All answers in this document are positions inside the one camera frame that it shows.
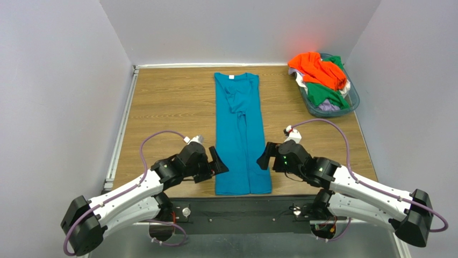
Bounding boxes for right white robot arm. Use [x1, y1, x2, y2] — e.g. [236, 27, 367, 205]
[256, 140, 433, 247]

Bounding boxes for teal plastic laundry basket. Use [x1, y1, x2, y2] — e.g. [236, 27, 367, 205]
[288, 52, 359, 117]

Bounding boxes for blue t shirt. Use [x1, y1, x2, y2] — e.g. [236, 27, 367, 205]
[214, 73, 273, 196]

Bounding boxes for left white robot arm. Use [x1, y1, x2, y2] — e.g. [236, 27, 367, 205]
[60, 141, 228, 256]

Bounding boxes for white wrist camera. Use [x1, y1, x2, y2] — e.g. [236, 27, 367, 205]
[183, 135, 204, 145]
[284, 125, 302, 144]

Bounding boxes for orange t shirt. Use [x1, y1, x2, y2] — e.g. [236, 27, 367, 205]
[288, 52, 347, 91]

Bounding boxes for aluminium frame rail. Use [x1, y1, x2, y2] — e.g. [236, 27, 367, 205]
[76, 214, 412, 258]

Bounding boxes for green t shirt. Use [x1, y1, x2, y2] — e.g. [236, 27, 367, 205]
[306, 54, 350, 110]

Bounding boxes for white t shirt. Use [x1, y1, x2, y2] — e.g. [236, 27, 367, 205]
[288, 68, 351, 97]

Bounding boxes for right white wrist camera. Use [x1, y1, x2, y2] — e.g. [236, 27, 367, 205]
[284, 125, 302, 144]

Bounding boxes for lavender t shirt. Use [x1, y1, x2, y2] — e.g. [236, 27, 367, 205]
[317, 99, 340, 112]

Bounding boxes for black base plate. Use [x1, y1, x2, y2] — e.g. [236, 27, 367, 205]
[157, 195, 334, 235]

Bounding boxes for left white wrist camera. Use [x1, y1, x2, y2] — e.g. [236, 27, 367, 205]
[183, 135, 204, 145]

